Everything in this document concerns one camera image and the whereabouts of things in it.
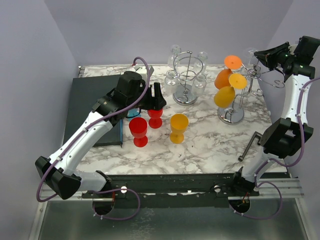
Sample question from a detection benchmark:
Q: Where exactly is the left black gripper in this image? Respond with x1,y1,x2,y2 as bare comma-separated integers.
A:
127,81,167,111

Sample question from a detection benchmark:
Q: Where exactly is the clear wine glass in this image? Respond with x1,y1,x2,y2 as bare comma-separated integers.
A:
242,47,258,67

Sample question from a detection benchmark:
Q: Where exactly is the red plastic wine glass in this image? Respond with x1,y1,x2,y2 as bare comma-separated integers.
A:
129,117,148,148
147,109,163,129

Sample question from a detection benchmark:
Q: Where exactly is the blue plastic wine glass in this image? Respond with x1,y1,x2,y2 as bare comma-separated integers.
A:
126,108,141,119

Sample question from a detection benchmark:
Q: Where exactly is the dark orange wine glass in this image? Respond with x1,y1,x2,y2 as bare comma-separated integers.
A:
214,55,243,90

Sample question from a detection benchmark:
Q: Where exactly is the yellow-orange wine glass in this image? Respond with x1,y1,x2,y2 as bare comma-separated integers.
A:
213,73,247,108

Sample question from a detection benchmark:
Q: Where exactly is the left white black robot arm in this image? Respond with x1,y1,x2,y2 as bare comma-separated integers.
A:
35,71,167,200

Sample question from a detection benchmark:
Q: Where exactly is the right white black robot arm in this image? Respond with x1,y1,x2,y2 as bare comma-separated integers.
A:
230,35,320,196

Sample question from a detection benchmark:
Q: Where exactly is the orange standing plastic wine glass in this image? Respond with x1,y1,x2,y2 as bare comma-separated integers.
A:
169,113,189,144

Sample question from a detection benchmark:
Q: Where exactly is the chrome bottle rack centre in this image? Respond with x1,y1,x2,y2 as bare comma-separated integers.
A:
172,50,204,106

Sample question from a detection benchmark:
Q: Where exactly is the chrome wine glass rack right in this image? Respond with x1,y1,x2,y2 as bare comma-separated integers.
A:
216,61,286,125

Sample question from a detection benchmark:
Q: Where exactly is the clear glass bottle front left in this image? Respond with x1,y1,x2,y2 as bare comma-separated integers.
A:
164,70,179,95

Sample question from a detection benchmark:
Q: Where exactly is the clear glass bottle front right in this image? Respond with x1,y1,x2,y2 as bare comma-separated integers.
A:
191,73,207,97

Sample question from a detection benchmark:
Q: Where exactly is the clear glass bottle back right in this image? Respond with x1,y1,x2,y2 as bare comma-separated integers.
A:
193,51,208,74

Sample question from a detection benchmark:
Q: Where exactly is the dark metal crank key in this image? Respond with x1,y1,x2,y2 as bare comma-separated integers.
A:
238,131,262,162

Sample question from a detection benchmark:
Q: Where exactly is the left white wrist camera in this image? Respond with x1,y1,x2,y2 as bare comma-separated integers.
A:
132,64,154,82

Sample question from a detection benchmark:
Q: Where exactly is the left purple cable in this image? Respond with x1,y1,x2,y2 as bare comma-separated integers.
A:
36,57,154,203

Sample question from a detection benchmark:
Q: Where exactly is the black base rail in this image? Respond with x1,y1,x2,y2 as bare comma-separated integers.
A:
82,173,259,208

